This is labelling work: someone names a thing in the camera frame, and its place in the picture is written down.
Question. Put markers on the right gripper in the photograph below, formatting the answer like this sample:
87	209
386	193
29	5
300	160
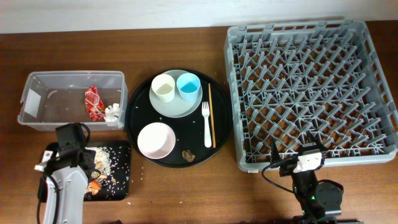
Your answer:
311	140

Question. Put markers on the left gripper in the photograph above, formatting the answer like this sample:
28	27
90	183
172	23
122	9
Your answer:
92	152

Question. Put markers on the orange carrot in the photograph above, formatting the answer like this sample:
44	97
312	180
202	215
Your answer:
95	185

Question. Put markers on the rice and food scraps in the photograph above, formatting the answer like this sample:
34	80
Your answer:
104	168

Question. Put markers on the red snack wrapper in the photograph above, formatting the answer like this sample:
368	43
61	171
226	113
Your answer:
94	104

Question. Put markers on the white tissue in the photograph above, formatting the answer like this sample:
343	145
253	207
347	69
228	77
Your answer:
112	113

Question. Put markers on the pink bowl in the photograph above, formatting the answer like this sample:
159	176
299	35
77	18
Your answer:
156	140

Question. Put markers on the brown food lump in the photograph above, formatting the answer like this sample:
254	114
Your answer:
188	156

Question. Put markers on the white cup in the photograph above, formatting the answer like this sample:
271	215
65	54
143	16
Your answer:
163	86

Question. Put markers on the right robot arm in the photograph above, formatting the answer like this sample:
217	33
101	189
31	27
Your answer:
320	200

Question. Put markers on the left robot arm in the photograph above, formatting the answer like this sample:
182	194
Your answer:
63	183

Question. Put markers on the grey dishwasher rack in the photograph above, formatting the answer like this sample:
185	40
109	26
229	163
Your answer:
319	77

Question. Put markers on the rectangular black tray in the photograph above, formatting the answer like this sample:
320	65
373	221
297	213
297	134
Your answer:
119	174

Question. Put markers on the clear plastic bin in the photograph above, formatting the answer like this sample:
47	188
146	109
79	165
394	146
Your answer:
53	99

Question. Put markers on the wooden chopstick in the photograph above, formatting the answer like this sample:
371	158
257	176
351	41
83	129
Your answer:
211	117

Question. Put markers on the white plastic fork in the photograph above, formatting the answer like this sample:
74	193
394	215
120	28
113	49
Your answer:
205	110

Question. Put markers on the round black tray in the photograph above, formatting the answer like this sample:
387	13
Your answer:
188	129

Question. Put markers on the light blue cup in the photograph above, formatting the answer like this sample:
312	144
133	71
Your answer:
188	85

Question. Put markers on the grey plate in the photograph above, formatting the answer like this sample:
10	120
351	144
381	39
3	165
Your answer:
178	107

